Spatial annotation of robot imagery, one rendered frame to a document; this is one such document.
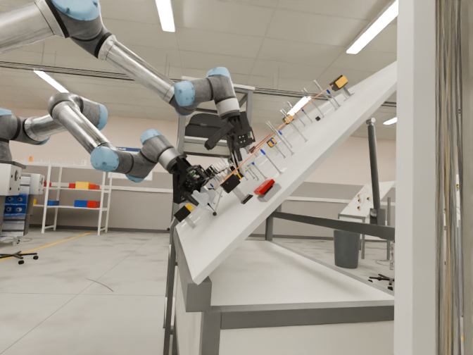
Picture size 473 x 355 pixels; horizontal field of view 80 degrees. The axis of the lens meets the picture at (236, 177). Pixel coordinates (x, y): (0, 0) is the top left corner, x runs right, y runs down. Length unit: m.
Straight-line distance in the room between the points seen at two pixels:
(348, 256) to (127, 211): 5.99
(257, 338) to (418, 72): 0.61
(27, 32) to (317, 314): 1.03
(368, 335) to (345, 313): 0.09
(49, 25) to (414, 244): 0.96
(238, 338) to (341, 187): 8.90
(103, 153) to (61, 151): 8.52
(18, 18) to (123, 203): 7.93
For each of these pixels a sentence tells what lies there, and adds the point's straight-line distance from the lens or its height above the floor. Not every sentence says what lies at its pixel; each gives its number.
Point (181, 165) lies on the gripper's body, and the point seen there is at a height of 1.15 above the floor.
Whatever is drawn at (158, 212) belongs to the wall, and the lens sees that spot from 8.57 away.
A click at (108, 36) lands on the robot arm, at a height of 1.55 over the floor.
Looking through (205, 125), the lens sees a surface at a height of 1.56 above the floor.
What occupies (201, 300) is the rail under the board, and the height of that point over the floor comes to 0.83.
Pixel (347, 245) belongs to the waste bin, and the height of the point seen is 0.39.
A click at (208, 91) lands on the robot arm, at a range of 0.95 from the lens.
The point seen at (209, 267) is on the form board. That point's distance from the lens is 0.67.
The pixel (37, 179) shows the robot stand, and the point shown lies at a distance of 1.53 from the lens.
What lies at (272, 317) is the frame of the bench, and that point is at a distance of 0.75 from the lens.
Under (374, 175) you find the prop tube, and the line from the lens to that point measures 1.04.
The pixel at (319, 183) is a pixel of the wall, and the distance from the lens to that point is 9.22.
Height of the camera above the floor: 1.05
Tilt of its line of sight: 5 degrees up
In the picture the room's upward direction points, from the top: 3 degrees clockwise
